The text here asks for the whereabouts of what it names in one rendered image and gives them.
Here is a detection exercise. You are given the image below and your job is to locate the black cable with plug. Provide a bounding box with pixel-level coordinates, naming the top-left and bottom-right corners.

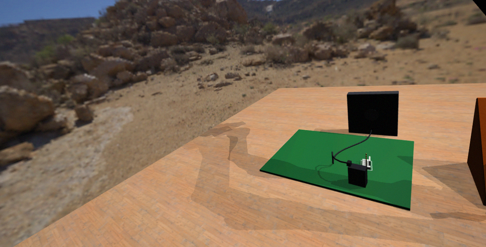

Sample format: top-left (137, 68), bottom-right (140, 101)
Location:
top-left (332, 130), bottom-right (372, 188)

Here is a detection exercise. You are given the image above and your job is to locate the green circuit board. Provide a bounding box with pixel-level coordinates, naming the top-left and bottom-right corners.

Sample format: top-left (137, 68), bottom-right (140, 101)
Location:
top-left (260, 129), bottom-right (414, 211)

